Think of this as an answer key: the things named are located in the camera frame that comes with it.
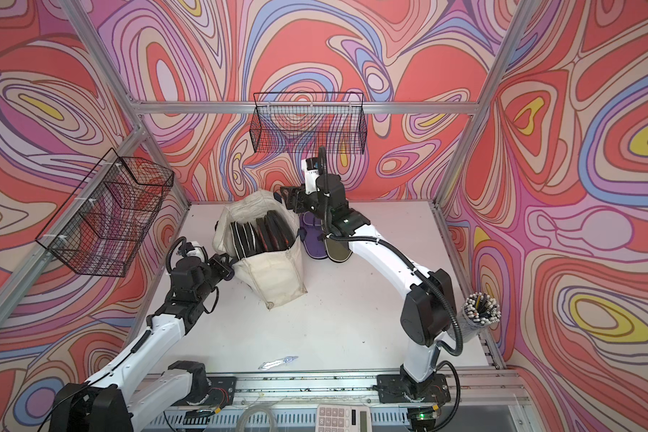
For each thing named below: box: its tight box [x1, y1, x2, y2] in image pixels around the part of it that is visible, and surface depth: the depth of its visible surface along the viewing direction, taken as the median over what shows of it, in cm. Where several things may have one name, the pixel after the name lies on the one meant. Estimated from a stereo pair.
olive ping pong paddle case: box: [324, 238, 353, 263], surface depth 101 cm
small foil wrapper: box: [257, 355, 299, 370], surface depth 80 cm
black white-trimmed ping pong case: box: [229, 220, 259, 261], surface depth 89 cm
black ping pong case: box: [255, 209, 297, 252], surface depth 93 cm
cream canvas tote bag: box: [212, 189, 308, 310], surface depth 84 cm
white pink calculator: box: [315, 404, 372, 432], surface depth 69 cm
